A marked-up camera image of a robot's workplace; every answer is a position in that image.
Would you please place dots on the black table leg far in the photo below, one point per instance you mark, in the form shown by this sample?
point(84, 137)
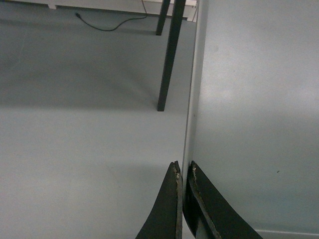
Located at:
point(162, 16)

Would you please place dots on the black table leg near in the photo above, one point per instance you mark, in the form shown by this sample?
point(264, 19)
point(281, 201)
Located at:
point(174, 31)

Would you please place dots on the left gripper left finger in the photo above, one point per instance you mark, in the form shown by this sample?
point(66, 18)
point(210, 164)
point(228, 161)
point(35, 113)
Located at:
point(165, 218)

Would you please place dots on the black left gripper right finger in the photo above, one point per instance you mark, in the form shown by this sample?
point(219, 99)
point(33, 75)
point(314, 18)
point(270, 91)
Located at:
point(208, 214)

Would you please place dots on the black table leg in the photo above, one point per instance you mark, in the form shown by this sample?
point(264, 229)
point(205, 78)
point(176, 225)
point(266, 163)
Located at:
point(174, 31)
point(162, 16)

